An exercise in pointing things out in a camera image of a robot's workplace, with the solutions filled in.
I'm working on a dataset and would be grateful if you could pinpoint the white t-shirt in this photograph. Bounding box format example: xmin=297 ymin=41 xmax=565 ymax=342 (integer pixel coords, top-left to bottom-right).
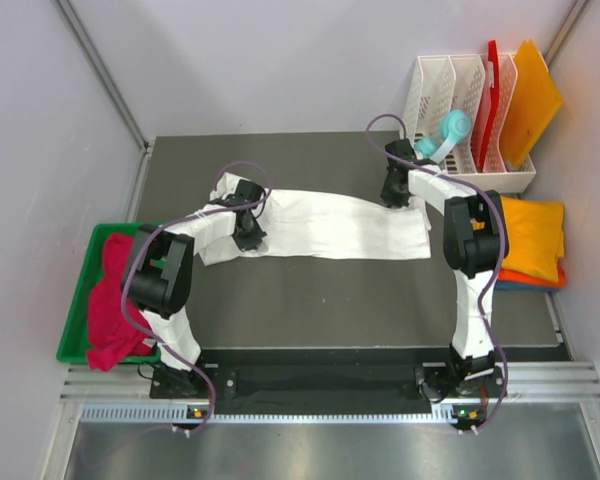
xmin=180 ymin=189 xmax=431 ymax=266

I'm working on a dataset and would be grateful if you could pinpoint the grey slotted cable duct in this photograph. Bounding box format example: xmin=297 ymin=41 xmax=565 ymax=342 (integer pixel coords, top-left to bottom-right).
xmin=79 ymin=402 xmax=481 ymax=426

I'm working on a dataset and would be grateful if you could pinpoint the white file organizer rack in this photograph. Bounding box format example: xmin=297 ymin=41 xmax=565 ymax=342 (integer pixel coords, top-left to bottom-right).
xmin=402 ymin=54 xmax=536 ymax=194

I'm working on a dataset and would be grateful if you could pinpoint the orange folder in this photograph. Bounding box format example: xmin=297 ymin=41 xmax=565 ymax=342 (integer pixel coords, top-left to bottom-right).
xmin=499 ymin=40 xmax=563 ymax=170

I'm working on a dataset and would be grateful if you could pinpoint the blue folded t-shirt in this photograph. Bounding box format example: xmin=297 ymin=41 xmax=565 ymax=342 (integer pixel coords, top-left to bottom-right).
xmin=495 ymin=280 xmax=565 ymax=293

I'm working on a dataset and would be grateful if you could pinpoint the red folder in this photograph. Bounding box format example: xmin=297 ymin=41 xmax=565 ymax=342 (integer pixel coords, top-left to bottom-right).
xmin=472 ymin=39 xmax=500 ymax=173

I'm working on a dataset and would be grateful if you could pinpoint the yellow folded t-shirt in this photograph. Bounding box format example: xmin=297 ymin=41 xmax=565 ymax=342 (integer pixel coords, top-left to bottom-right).
xmin=501 ymin=197 xmax=565 ymax=283

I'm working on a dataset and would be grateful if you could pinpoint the orange folded t-shirt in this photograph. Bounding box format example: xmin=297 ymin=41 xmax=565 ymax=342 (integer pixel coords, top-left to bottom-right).
xmin=498 ymin=261 xmax=567 ymax=288

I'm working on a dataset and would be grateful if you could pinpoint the green plastic bin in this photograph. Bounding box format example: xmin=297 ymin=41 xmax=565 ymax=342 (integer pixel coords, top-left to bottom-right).
xmin=56 ymin=223 xmax=160 ymax=369

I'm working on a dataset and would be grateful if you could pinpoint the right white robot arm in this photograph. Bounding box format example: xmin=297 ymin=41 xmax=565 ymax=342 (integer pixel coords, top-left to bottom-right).
xmin=381 ymin=139 xmax=508 ymax=402

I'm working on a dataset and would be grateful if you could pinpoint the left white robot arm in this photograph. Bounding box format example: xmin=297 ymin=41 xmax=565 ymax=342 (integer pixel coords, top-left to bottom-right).
xmin=120 ymin=179 xmax=271 ymax=397

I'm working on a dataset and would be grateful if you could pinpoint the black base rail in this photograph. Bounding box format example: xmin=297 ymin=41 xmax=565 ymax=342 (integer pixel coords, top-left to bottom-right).
xmin=150 ymin=347 xmax=506 ymax=416

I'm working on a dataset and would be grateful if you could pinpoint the magenta t-shirt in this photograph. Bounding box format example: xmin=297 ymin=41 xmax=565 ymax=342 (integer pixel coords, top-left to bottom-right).
xmin=86 ymin=233 xmax=155 ymax=372

